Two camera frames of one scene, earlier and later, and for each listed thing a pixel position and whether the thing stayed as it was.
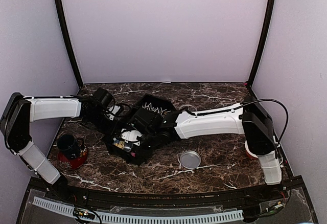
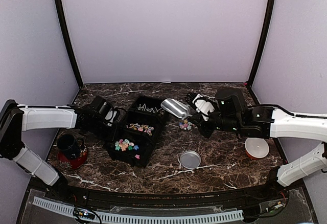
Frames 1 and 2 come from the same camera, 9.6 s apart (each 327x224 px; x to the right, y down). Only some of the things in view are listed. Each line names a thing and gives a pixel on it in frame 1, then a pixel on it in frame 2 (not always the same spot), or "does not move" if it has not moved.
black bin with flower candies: [138, 154] does not move
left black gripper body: [100, 124] -> [98, 127]
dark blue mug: [70, 145] does not move
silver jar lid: [190, 159] does not move
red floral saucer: [72, 163] does not move
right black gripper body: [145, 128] -> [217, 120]
